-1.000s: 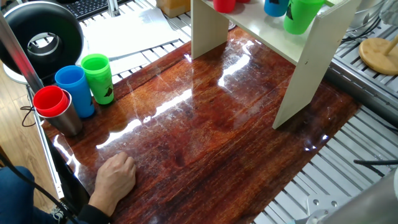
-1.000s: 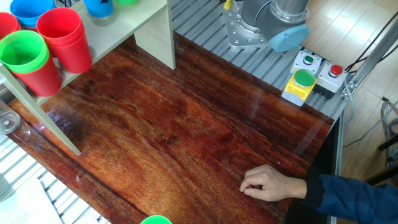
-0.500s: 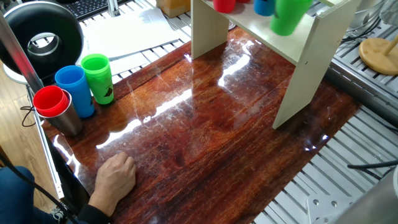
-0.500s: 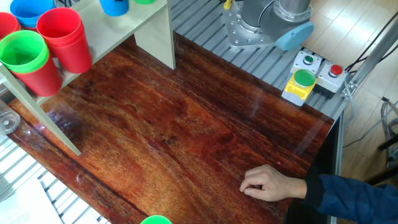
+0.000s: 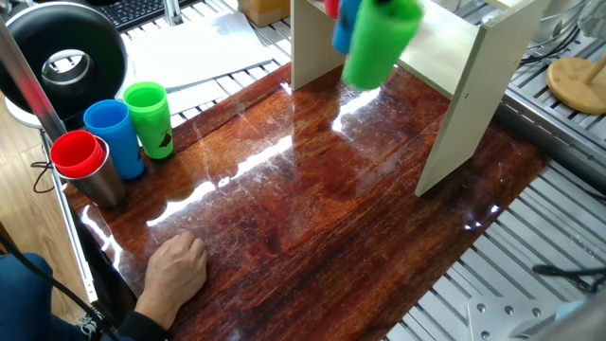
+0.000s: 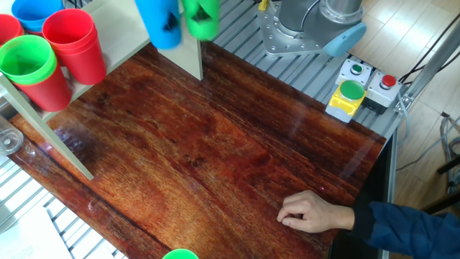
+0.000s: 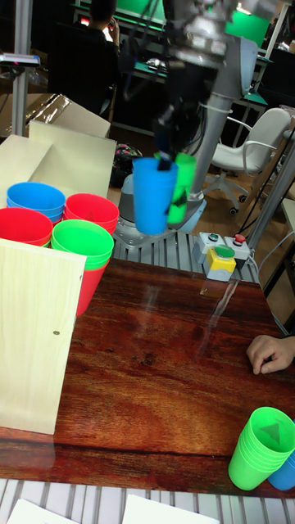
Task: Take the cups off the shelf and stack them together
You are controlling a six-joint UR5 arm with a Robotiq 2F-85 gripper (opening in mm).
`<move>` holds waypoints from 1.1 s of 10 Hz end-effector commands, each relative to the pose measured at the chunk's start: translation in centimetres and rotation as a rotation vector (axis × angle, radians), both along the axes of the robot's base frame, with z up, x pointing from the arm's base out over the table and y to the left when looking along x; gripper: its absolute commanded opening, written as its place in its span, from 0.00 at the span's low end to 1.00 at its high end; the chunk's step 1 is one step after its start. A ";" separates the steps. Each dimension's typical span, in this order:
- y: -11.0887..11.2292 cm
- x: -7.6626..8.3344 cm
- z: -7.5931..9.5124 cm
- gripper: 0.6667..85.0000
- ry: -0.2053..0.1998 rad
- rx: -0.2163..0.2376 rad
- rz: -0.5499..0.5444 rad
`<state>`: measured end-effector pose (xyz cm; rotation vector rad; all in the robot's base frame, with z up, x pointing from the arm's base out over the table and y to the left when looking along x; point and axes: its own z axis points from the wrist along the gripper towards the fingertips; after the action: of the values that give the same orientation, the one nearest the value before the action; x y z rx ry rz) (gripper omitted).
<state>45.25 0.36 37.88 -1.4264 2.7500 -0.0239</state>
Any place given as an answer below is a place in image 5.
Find silver metal pole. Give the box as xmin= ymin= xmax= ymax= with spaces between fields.
xmin=163 ymin=0 xmax=184 ymax=27

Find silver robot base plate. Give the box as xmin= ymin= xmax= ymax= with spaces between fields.
xmin=466 ymin=293 xmax=569 ymax=341

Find stainless steel cup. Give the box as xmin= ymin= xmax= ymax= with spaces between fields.
xmin=56 ymin=135 xmax=128 ymax=209

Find black ring lamp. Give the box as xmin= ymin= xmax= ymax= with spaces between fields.
xmin=0 ymin=1 xmax=129 ymax=130

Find blue cup with black logo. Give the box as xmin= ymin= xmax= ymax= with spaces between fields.
xmin=330 ymin=0 xmax=364 ymax=56

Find light wooden shelf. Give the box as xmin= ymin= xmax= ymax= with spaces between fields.
xmin=290 ymin=0 xmax=553 ymax=198

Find black keyboard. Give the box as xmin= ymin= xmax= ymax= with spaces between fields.
xmin=97 ymin=0 xmax=200 ymax=32

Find round wooden stand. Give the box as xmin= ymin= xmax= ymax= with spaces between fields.
xmin=545 ymin=51 xmax=606 ymax=117

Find white paper sheet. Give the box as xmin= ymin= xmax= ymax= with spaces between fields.
xmin=120 ymin=11 xmax=276 ymax=94

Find green cup with black logo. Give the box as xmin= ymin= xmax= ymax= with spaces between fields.
xmin=341 ymin=0 xmax=425 ymax=91

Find left green plastic cup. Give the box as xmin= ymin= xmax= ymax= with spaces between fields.
xmin=122 ymin=81 xmax=175 ymax=161

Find aluminium frame post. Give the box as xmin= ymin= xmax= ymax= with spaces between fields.
xmin=0 ymin=18 xmax=67 ymax=143

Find brown cardboard box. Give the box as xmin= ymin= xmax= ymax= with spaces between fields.
xmin=236 ymin=0 xmax=291 ymax=28

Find person's bare hand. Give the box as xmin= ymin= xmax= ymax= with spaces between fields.
xmin=134 ymin=230 xmax=208 ymax=332

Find left blue plastic cup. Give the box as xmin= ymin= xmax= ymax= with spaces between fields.
xmin=82 ymin=99 xmax=146 ymax=181

